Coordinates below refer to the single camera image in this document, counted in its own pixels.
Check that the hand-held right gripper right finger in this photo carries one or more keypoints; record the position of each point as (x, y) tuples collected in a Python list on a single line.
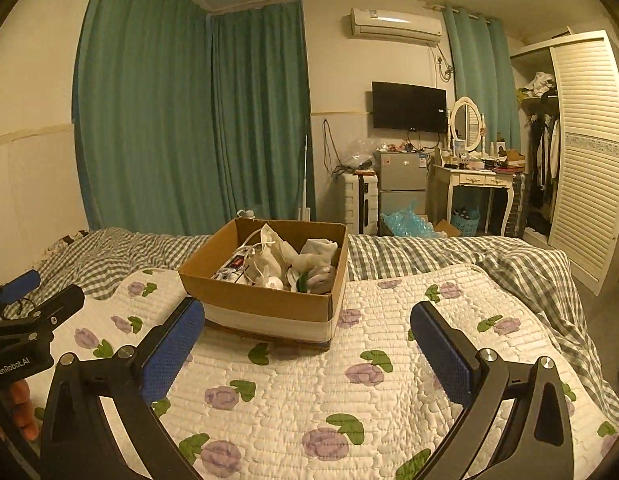
[(444, 355)]

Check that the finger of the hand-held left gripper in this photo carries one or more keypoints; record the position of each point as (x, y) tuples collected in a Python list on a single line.
[(21, 282), (59, 302)]

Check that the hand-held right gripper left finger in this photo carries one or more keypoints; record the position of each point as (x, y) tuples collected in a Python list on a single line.
[(172, 355)]

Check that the brown cardboard box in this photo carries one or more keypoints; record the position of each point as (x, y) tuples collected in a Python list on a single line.
[(269, 306)]

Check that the person's left hand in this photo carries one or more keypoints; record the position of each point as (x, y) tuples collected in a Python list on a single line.
[(24, 410)]

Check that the brown patterned pillow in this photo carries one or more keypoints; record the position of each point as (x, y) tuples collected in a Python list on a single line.
[(71, 237)]

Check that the small cardboard box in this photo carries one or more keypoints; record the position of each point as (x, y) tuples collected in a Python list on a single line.
[(447, 228)]

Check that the white floral quilt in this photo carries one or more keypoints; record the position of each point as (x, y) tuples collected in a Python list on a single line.
[(299, 390)]

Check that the blue basket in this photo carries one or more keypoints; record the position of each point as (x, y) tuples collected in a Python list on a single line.
[(464, 221)]

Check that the blue plastic bag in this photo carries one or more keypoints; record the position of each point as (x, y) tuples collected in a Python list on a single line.
[(407, 222)]

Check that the grey striped suitcase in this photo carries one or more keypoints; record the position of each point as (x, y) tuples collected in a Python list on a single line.
[(518, 205)]

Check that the white suitcase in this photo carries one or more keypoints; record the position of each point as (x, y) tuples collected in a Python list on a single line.
[(359, 200)]

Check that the white dressing table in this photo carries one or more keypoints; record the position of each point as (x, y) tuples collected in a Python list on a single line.
[(469, 179)]

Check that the silver mini fridge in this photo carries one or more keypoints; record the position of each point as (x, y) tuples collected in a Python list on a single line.
[(402, 180)]

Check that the clear plastic bag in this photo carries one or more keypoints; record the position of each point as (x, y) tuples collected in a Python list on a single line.
[(360, 155)]

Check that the hanging dark clothes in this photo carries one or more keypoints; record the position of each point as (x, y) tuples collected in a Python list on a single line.
[(542, 160)]

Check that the white pole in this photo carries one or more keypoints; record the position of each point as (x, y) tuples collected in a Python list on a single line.
[(306, 175)]

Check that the white oval vanity mirror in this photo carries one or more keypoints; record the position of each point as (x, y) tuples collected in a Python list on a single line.
[(464, 120)]

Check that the white louvered wardrobe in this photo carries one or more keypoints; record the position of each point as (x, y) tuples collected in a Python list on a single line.
[(589, 160)]

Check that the narrow teal curtain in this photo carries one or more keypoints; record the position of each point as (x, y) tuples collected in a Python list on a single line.
[(482, 75)]

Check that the pile of clothes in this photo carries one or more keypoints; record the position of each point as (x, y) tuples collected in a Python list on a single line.
[(538, 85)]

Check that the white air conditioner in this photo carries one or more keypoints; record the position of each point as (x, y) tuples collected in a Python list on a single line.
[(395, 25)]

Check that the small picture frame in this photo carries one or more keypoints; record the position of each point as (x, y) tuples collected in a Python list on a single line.
[(459, 148)]

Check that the black wall television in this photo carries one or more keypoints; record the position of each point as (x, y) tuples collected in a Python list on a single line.
[(409, 106)]

